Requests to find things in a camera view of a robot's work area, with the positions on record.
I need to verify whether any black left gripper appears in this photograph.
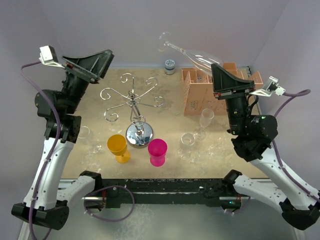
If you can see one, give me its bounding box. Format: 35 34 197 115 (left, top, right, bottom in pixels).
61 50 114 115

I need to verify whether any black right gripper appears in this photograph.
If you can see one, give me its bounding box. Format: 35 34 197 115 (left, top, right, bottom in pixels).
211 63 255 135

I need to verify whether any tall clear champagne flute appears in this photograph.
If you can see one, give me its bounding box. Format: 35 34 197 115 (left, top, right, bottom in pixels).
193 108 215 141

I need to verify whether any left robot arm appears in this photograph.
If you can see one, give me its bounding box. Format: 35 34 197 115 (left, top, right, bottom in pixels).
11 45 114 230

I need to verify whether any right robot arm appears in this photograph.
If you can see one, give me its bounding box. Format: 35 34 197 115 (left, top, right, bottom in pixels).
211 63 320 230

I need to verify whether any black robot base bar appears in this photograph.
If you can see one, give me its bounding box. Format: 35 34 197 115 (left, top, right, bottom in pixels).
102 178 242 210

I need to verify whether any short clear wine glass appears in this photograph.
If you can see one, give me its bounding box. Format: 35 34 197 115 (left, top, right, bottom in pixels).
177 133 196 160

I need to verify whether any chrome wine glass rack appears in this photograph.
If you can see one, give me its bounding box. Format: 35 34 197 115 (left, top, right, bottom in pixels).
99 73 165 149

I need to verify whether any peach plastic organizer box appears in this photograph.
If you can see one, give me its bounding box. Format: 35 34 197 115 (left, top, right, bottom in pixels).
181 62 263 116

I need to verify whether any small jar blue patterned lid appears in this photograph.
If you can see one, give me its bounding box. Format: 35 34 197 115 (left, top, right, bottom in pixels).
164 59 176 75

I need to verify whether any clear glass left side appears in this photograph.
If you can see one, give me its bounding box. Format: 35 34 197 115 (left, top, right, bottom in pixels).
77 125 102 154

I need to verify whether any yellow plastic goblet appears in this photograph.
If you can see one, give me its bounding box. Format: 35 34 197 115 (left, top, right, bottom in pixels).
107 134 131 164

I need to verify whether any pink plastic goblet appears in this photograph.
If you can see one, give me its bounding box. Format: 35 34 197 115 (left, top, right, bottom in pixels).
147 138 168 167

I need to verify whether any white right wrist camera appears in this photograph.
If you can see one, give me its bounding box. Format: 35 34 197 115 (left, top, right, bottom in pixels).
249 76 286 97

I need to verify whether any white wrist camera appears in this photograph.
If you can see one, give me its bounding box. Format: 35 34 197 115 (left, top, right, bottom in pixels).
249 76 286 97
39 45 65 69

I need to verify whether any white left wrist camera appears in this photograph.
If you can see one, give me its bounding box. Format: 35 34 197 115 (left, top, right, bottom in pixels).
39 45 65 69

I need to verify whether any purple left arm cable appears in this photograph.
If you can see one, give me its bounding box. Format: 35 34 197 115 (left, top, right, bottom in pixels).
20 61 62 240

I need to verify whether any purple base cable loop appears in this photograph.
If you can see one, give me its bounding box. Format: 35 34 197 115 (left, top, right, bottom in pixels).
83 185 136 222

